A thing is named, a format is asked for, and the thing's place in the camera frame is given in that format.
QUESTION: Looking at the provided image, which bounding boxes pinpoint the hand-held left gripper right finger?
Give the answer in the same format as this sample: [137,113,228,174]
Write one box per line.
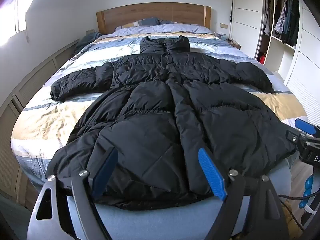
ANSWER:
[198,148,290,240]

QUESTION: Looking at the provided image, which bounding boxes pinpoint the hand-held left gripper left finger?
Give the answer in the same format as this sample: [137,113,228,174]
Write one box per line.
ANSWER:
[27,147,119,240]

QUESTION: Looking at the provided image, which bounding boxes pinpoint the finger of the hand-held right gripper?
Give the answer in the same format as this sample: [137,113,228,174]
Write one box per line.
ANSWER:
[295,119,316,135]
[286,129,300,143]

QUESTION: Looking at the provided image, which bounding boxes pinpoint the black puffer jacket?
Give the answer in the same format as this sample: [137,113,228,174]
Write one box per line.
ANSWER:
[46,35,299,211]

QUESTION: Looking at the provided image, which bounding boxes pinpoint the hanging dark clothes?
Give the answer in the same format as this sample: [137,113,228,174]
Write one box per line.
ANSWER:
[274,0,300,48]

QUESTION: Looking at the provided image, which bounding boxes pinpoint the hanging light clothes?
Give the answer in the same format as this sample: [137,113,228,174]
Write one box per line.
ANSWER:
[262,0,274,37]

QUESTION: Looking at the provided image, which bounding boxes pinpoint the person's right hand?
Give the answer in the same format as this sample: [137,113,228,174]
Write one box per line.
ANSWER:
[300,175,313,208]

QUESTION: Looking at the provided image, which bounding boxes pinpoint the grey-blue mattress sheet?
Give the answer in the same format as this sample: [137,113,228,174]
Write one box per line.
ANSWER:
[66,164,293,240]

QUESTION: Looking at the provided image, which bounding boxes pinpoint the bed with striped duvet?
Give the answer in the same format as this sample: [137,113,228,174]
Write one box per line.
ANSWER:
[10,25,308,180]

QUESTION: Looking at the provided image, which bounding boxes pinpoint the white wardrobe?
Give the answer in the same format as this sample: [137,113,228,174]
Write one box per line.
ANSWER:
[229,0,320,123]

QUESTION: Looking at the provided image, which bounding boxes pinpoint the small items on nightstand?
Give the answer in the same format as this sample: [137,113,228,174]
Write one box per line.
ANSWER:
[215,32,233,42]

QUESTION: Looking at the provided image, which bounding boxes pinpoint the grey-blue crumpled blanket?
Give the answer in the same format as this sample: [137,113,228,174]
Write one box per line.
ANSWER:
[74,32,101,53]

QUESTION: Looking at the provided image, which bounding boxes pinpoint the wooden bed headboard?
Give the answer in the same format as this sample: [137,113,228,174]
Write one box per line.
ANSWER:
[96,2,211,34]

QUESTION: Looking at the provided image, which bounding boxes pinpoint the window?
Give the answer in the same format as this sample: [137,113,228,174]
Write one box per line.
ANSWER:
[0,0,28,47]

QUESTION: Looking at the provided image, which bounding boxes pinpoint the black cable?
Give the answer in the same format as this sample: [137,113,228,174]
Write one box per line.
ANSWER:
[278,194,308,233]

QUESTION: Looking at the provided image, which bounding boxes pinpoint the beige louvred wall cabinet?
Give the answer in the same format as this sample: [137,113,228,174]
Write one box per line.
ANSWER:
[0,39,81,205]

